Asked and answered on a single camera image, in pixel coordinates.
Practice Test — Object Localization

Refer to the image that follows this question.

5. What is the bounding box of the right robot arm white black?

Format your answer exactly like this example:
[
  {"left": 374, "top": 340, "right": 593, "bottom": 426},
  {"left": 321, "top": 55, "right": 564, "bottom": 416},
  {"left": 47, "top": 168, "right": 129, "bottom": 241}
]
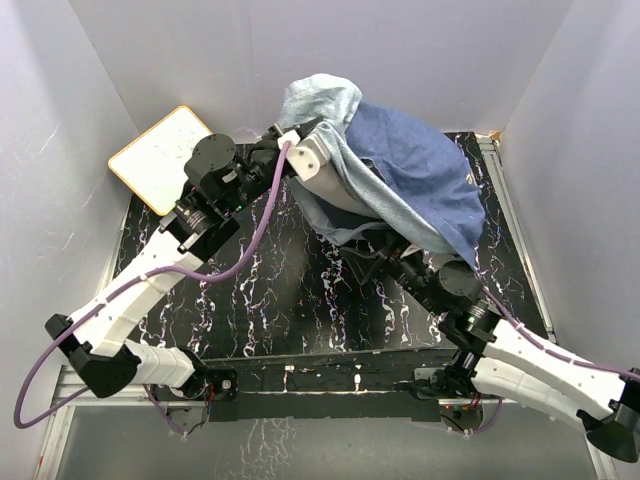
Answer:
[{"left": 340, "top": 231, "right": 639, "bottom": 463}]

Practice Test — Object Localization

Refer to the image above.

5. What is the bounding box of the aluminium frame rail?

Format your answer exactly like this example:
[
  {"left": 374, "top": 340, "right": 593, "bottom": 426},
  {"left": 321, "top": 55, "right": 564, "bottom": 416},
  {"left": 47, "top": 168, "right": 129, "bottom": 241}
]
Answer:
[{"left": 45, "top": 127, "right": 639, "bottom": 462}]

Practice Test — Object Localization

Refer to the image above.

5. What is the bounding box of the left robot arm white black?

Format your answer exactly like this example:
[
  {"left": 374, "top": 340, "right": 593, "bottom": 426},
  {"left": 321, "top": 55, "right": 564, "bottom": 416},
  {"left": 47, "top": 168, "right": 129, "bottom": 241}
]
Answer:
[{"left": 45, "top": 125, "right": 301, "bottom": 399}]

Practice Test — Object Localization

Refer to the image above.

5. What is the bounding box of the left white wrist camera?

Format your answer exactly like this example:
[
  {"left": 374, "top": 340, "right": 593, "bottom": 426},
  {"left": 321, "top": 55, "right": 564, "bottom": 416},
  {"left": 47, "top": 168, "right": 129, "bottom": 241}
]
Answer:
[{"left": 282, "top": 132, "right": 331, "bottom": 182}]

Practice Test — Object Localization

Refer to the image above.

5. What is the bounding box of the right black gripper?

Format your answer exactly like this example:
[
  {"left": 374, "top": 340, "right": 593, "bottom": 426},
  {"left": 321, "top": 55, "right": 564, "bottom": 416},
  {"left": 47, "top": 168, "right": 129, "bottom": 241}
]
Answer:
[{"left": 340, "top": 227, "right": 443, "bottom": 316}]

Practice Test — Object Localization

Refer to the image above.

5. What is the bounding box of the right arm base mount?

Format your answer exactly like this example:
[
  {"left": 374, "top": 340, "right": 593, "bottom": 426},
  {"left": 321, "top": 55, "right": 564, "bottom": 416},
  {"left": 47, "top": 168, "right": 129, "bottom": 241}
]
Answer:
[{"left": 393, "top": 365, "right": 504, "bottom": 438}]

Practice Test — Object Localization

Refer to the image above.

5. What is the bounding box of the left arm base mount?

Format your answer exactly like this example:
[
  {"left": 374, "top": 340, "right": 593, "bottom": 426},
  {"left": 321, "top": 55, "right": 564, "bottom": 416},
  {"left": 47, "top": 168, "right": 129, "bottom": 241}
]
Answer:
[{"left": 143, "top": 367, "right": 238, "bottom": 439}]

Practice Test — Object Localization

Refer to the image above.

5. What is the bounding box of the white board orange edge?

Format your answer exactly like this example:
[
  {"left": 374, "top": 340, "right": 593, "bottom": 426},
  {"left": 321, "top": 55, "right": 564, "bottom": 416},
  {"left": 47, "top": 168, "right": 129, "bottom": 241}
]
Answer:
[{"left": 108, "top": 105, "right": 212, "bottom": 216}]

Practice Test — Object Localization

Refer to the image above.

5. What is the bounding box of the white pillow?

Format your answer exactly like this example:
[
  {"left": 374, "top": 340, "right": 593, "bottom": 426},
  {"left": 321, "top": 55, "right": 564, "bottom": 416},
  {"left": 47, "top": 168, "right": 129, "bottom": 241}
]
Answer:
[{"left": 293, "top": 156, "right": 382, "bottom": 224}]

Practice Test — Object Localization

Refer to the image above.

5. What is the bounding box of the blue fish print pillowcase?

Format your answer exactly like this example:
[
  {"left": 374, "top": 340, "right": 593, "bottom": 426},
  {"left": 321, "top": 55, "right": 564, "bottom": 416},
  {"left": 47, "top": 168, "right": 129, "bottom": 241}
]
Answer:
[{"left": 279, "top": 73, "right": 485, "bottom": 266}]

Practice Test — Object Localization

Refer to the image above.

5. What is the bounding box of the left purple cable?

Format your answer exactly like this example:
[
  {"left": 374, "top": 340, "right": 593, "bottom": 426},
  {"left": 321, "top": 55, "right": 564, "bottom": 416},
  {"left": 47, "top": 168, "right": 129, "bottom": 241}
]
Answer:
[{"left": 13, "top": 139, "right": 296, "bottom": 436}]

